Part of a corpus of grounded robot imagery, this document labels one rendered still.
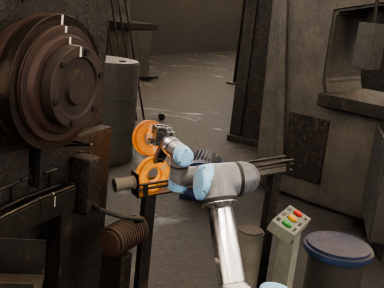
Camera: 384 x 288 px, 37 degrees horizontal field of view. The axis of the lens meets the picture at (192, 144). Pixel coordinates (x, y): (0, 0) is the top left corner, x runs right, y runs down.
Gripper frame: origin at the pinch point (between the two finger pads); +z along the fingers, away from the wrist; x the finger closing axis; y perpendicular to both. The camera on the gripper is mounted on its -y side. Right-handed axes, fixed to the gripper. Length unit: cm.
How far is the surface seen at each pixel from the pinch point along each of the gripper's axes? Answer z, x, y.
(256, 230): -36, -39, -31
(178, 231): 75, -64, -91
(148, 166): -9.7, 3.3, -11.1
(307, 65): 124, -178, 13
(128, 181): -10.5, 11.7, -17.5
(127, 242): -26.0, 15.4, -37.2
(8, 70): -34, 66, 32
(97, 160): -12.1, 26.7, -7.2
